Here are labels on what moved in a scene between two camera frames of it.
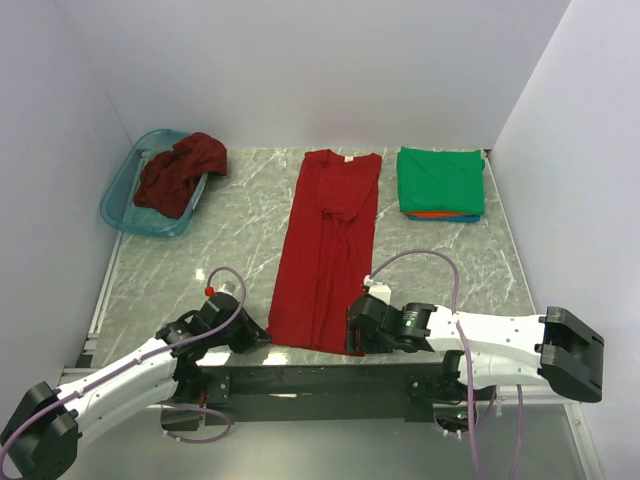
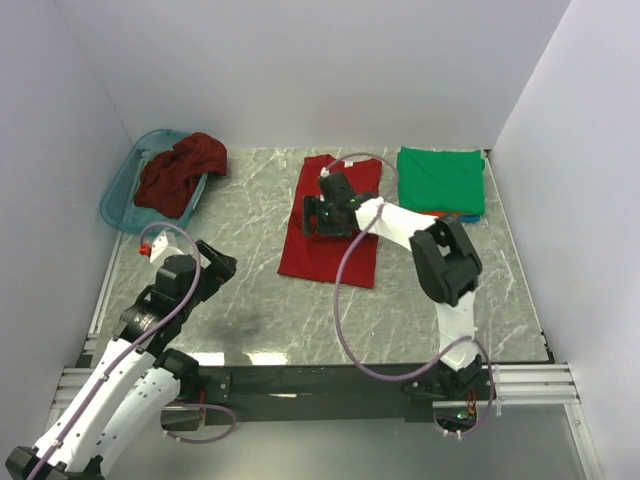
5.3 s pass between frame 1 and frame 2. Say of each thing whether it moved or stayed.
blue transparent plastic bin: stayed
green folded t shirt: stayed
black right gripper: moved
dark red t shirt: stayed
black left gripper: moved
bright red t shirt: moved
